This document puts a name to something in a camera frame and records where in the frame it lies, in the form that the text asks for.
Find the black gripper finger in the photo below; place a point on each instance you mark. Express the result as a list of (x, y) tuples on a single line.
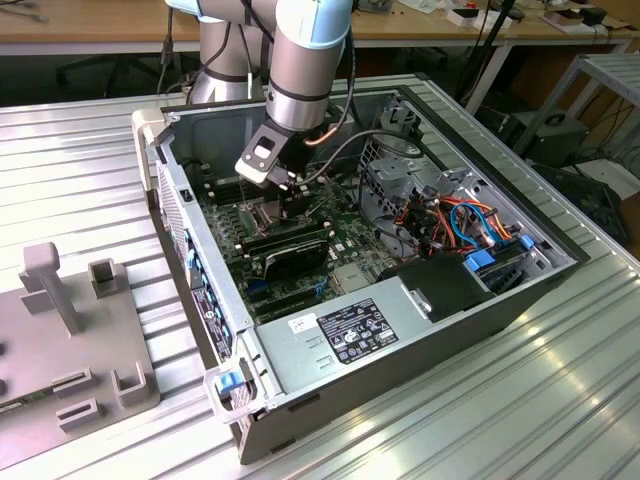
[(288, 202), (304, 204)]

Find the silver CPU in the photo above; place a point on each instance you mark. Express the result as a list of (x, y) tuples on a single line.
[(272, 214)]

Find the thin metal locking lever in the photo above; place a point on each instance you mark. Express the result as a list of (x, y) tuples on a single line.
[(243, 196)]

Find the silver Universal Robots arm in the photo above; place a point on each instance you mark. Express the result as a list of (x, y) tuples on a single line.
[(300, 80)]

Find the CPU socket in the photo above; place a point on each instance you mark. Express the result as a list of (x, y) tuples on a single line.
[(256, 221)]

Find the green motherboard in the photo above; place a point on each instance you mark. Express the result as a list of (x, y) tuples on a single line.
[(352, 235)]

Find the black graphics card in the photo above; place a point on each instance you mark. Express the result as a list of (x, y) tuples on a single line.
[(295, 261)]

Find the silver chipset heatsink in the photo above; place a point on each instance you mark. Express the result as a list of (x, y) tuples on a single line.
[(350, 277)]

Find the silver drive cage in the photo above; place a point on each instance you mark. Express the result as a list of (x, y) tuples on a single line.
[(395, 167)]

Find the blue card retainer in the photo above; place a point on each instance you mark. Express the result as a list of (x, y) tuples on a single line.
[(190, 260)]

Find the silver power supply unit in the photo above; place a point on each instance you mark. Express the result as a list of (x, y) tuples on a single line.
[(300, 362)]

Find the blue disk carrier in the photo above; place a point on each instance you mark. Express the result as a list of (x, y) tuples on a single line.
[(479, 261)]

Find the blue case latch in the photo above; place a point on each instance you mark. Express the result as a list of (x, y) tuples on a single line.
[(226, 382)]

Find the white cardboard box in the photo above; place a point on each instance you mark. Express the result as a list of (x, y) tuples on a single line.
[(462, 19)]

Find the grey open PC case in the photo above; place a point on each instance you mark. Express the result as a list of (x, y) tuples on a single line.
[(400, 395)]

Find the small blue clip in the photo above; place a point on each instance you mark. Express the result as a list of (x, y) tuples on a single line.
[(525, 242)]

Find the grey parts rack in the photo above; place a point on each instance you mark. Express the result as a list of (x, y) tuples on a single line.
[(100, 345)]

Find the wooden desk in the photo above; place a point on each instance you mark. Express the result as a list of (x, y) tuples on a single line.
[(530, 34)]

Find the brown cardboard box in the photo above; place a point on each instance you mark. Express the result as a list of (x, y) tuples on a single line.
[(560, 20)]

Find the black mesh panel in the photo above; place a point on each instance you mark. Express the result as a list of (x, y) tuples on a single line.
[(595, 200)]

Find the black power adapter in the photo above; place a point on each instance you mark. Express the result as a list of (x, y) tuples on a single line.
[(595, 16)]

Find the black camera bracket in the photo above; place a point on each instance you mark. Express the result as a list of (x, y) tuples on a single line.
[(277, 137)]

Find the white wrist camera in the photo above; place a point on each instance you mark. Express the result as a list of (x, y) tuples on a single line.
[(252, 172)]

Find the grey metal frame table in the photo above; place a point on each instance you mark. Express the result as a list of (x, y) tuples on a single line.
[(620, 75)]

